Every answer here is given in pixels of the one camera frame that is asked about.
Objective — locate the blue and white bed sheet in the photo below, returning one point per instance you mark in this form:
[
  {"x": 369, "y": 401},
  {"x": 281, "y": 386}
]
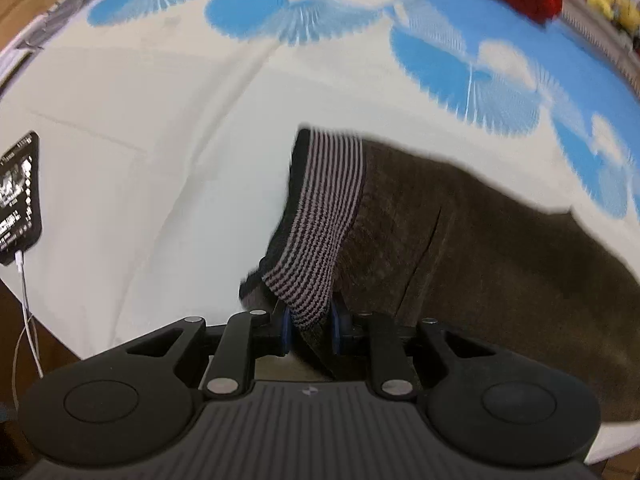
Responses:
[{"x": 150, "y": 160}]

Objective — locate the black smartphone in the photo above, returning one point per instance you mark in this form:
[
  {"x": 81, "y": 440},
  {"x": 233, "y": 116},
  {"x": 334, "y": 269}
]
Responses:
[{"x": 20, "y": 200}]

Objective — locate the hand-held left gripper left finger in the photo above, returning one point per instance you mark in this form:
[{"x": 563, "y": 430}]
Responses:
[{"x": 285, "y": 334}]

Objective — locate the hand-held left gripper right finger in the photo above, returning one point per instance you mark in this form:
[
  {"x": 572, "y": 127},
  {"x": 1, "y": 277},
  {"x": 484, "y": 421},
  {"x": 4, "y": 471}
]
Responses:
[{"x": 336, "y": 334}]

